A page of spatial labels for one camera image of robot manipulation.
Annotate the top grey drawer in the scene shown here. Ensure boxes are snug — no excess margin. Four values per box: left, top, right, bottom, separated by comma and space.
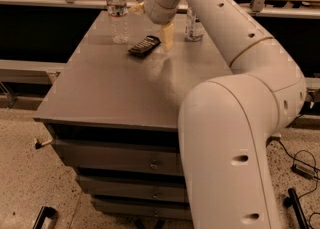
52, 140, 183, 176

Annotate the black cylindrical leg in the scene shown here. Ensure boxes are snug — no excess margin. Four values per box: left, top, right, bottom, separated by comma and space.
283, 188, 309, 229

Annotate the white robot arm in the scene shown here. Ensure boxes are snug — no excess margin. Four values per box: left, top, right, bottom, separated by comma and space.
139, 0, 306, 229

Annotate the black power adapter with cable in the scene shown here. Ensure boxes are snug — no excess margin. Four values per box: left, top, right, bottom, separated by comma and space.
277, 139, 320, 229

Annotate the grey drawer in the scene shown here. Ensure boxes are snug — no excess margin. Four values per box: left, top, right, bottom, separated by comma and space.
91, 198, 192, 220
52, 140, 183, 176
76, 175, 189, 203

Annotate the water bottle white label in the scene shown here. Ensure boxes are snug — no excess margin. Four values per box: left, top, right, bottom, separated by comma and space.
185, 6, 204, 42

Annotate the black bracket on floor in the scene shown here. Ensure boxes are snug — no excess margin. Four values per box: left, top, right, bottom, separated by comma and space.
32, 206, 58, 229

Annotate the grey metal rail frame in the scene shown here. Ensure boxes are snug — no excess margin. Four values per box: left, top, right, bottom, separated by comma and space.
0, 0, 320, 102

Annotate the grey drawer cabinet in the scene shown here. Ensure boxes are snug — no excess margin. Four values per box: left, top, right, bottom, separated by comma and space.
33, 10, 234, 224

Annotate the middle grey drawer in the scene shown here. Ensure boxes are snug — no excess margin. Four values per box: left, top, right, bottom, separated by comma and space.
76, 175, 189, 203

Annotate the bottom grey drawer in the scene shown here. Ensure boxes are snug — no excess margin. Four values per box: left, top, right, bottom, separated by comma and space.
91, 198, 192, 220

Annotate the clear water bottle red label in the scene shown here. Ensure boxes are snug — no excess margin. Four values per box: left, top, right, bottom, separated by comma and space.
106, 0, 128, 44

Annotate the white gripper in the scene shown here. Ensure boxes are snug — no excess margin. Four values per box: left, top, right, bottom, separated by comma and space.
128, 0, 177, 51

